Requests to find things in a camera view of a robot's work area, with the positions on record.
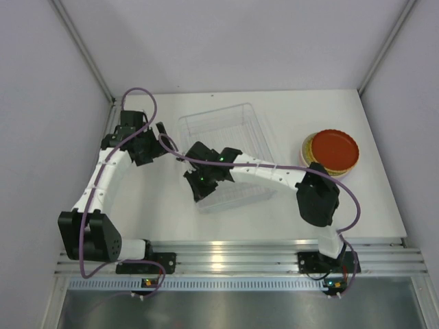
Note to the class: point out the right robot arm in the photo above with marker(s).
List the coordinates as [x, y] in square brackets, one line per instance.
[317, 196]

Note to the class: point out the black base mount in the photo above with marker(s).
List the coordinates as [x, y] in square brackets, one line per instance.
[317, 265]
[158, 262]

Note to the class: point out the clear wire dish rack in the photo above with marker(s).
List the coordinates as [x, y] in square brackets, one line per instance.
[237, 127]

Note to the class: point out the aluminium mounting rail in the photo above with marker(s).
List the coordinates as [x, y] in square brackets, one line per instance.
[382, 257]

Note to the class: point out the pink plate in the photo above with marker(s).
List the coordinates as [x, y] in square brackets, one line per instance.
[306, 160]

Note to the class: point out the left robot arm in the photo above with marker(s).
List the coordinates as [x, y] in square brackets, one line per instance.
[87, 227]

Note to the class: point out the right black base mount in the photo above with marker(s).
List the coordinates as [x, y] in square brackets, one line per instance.
[317, 265]

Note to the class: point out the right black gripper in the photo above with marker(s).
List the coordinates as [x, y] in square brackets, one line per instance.
[199, 190]

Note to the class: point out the perforated metal cable tray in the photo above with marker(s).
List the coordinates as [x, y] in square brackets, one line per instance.
[203, 284]

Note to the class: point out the olive gold plate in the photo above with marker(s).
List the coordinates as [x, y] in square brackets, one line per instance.
[308, 150]

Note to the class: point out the dark red plate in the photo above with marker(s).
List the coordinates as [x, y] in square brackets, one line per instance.
[334, 149]

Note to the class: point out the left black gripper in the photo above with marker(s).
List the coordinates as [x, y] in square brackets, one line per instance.
[155, 144]

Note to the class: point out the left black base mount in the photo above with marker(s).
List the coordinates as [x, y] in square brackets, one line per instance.
[158, 262]

